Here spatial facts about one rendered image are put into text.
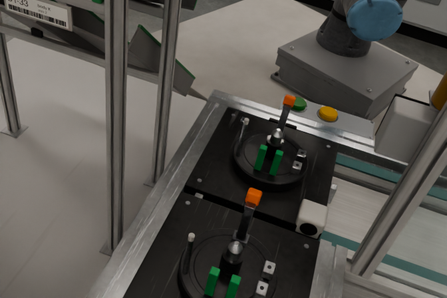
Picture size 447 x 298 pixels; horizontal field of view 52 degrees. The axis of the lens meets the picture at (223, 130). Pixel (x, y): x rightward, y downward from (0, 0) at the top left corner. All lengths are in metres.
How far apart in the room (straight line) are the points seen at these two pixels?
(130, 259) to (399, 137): 0.41
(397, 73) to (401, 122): 0.70
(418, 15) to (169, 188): 3.25
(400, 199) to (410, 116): 0.11
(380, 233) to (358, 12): 0.56
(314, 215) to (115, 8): 0.45
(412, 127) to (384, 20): 0.54
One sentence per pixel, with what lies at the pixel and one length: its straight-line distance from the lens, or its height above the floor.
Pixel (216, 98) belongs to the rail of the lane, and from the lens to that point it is 0.99.
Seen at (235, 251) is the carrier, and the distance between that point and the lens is 0.62.
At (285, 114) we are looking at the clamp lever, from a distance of 0.85.
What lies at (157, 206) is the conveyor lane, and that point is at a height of 0.95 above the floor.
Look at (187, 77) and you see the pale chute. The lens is 0.90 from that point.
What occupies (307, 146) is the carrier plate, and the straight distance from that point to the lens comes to 0.91.
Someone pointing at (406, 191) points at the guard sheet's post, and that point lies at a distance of 0.63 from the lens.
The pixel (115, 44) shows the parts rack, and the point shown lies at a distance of 0.53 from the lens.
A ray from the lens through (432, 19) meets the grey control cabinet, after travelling 3.87.
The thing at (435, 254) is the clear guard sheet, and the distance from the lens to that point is 0.73.
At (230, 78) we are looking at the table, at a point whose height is 0.86.
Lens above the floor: 1.55
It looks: 40 degrees down
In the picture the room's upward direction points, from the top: 12 degrees clockwise
